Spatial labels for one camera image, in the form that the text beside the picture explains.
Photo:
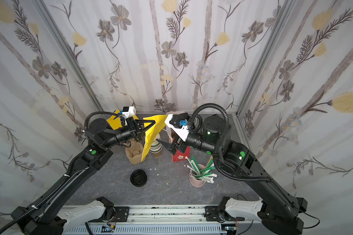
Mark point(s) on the stack of pulp cup carriers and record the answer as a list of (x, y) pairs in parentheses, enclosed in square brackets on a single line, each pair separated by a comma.
[(134, 152)]

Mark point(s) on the stack of black cup lids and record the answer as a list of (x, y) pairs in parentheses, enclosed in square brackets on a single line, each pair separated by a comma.
[(138, 178)]

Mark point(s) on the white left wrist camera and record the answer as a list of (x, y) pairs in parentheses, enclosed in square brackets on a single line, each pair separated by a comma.
[(128, 111)]

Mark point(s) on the yellow napkin stack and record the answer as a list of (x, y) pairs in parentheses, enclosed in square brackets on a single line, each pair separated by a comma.
[(116, 122)]

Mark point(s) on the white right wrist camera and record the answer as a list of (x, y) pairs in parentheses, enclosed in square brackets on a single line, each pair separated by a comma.
[(177, 123)]

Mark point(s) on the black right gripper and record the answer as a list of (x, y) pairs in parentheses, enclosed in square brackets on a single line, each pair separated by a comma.
[(179, 143)]

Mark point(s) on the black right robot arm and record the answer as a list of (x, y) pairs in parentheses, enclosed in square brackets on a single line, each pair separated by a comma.
[(208, 130)]

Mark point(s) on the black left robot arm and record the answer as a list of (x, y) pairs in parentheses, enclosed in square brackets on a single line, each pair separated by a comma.
[(41, 216)]

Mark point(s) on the pink cup with utensils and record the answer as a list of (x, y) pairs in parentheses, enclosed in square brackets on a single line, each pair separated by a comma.
[(200, 174)]

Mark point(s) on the single yellow napkin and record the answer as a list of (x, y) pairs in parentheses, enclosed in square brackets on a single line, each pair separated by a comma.
[(151, 134)]

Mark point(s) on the stack of paper cups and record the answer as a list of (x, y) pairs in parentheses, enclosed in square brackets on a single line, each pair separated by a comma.
[(156, 147)]

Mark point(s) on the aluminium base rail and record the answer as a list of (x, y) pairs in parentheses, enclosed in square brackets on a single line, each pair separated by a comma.
[(164, 216)]

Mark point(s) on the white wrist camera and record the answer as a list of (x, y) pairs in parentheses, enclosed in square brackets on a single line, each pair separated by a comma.
[(177, 123), (128, 111)]

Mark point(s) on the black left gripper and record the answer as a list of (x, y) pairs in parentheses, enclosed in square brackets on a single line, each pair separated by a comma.
[(138, 129)]

